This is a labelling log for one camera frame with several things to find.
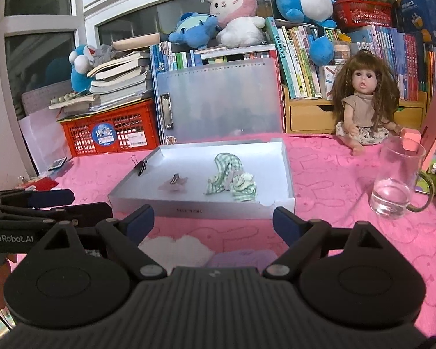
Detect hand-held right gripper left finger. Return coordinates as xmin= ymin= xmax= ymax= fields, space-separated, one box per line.
xmin=22 ymin=204 xmax=168 ymax=280

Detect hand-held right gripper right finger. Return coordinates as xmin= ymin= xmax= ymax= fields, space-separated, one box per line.
xmin=262 ymin=206 xmax=411 ymax=280

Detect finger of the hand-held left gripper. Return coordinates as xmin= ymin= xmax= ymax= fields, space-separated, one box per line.
xmin=0 ymin=202 xmax=113 ymax=226
xmin=0 ymin=189 xmax=75 ymax=209

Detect purple plush item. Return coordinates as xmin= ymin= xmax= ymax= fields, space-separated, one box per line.
xmin=206 ymin=249 xmax=277 ymax=269

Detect white cardboard box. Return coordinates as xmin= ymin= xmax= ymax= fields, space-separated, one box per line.
xmin=108 ymin=138 xmax=296 ymax=220

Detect red envelope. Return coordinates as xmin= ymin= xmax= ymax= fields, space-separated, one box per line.
xmin=23 ymin=177 xmax=59 ymax=191

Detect white fluffy item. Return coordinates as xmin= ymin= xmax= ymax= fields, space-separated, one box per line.
xmin=138 ymin=236 xmax=213 ymax=267

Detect pink rabbit print blanket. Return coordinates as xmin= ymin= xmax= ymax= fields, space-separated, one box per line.
xmin=32 ymin=133 xmax=436 ymax=339

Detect black binder clip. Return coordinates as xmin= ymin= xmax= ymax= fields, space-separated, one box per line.
xmin=132 ymin=155 xmax=148 ymax=176

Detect white plastic sheets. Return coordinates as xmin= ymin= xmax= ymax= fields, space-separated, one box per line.
xmin=19 ymin=113 xmax=73 ymax=174

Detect red plastic crate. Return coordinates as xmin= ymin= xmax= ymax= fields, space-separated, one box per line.
xmin=60 ymin=99 xmax=160 ymax=158

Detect green checked cloth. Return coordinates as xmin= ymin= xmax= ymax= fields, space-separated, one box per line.
xmin=204 ymin=153 xmax=258 ymax=202

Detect grey pegboard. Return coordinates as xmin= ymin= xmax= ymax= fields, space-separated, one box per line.
xmin=22 ymin=80 xmax=73 ymax=117

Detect clear glass mug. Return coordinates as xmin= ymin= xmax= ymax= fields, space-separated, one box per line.
xmin=370 ymin=136 xmax=436 ymax=219

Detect wooden drawer organizer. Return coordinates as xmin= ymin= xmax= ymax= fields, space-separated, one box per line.
xmin=281 ymin=83 xmax=428 ymax=134

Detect blue cat plush toy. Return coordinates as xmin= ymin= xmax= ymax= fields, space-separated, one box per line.
xmin=69 ymin=44 xmax=102 ymax=93

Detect clear plastic clipboard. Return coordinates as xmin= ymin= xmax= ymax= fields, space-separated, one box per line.
xmin=154 ymin=58 xmax=285 ymax=145

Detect long-haired baby doll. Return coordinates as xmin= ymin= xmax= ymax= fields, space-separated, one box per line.
xmin=330 ymin=49 xmax=402 ymax=157

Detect stack of worn books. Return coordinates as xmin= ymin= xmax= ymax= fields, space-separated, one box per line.
xmin=49 ymin=33 xmax=160 ymax=113

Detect grey cloth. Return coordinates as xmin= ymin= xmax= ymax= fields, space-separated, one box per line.
xmin=92 ymin=44 xmax=126 ymax=64

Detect row of thin blue books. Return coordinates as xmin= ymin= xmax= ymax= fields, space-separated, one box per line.
xmin=150 ymin=42 xmax=279 ymax=72

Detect row of colourful books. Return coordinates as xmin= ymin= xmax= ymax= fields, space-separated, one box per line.
xmin=265 ymin=16 xmax=430 ymax=100

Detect blue alien plush toy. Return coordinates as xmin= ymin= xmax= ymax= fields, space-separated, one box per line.
xmin=168 ymin=13 xmax=220 ymax=49

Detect red plastic basket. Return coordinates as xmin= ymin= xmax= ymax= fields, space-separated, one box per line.
xmin=332 ymin=0 xmax=393 ymax=29

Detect pink bunny plush toy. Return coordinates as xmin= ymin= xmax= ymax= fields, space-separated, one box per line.
xmin=203 ymin=0 xmax=266 ymax=48

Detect blue printed carton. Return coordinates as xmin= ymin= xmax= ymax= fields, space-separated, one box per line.
xmin=396 ymin=0 xmax=436 ymax=44

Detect pale bead bracelet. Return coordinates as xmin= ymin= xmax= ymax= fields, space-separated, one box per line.
xmin=51 ymin=92 xmax=84 ymax=104

